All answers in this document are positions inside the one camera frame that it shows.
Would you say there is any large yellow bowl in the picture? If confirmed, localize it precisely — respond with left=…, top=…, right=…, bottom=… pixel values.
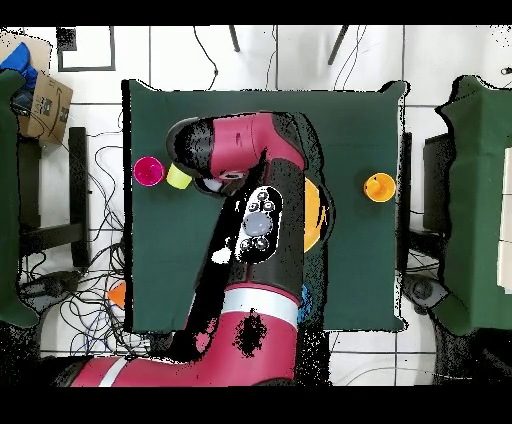
left=303, top=177, right=331, bottom=254

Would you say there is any yellow-green cup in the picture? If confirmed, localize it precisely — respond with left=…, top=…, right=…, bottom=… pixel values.
left=166, top=162, right=193, bottom=190

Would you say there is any orange bowl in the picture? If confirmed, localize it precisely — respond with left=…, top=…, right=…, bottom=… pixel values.
left=106, top=279, right=127, bottom=310

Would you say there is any blue bowl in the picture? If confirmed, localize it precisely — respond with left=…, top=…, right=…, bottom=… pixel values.
left=301, top=284, right=314, bottom=321

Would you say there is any pink cup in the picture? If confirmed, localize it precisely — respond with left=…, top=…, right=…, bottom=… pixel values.
left=132, top=156, right=166, bottom=188

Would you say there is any orange cup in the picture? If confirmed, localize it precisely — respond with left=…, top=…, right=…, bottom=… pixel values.
left=362, top=172, right=397, bottom=204

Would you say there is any dark green tablecloth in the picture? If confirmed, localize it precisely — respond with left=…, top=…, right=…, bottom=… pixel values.
left=121, top=78, right=411, bottom=333

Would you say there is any black stand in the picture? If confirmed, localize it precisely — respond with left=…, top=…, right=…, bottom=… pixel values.
left=17, top=126, right=91, bottom=269

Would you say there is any black chair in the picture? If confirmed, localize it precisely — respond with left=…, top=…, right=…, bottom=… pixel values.
left=422, top=133, right=455, bottom=233

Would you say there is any grey floor device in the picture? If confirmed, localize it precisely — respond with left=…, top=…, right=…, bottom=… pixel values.
left=19, top=271, right=81, bottom=309
left=405, top=275, right=449, bottom=313

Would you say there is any green cloth covered table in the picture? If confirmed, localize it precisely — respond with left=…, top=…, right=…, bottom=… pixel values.
left=433, top=74, right=512, bottom=337
left=0, top=69, right=41, bottom=329

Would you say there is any printed cardboard box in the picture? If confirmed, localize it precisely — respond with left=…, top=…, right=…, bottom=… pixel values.
left=17, top=71, right=74, bottom=146

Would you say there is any white box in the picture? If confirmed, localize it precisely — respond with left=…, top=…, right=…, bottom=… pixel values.
left=495, top=145, right=512, bottom=295

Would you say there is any blue cloth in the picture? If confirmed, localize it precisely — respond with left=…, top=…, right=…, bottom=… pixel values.
left=0, top=41, right=39, bottom=91

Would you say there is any thin black cable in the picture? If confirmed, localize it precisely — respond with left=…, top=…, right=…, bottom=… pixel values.
left=192, top=25, right=220, bottom=91

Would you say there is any tangle of black cables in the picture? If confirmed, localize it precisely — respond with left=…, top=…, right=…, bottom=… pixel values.
left=59, top=131, right=161, bottom=357

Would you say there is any black floor frame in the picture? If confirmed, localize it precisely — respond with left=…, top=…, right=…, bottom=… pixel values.
left=56, top=25, right=117, bottom=73

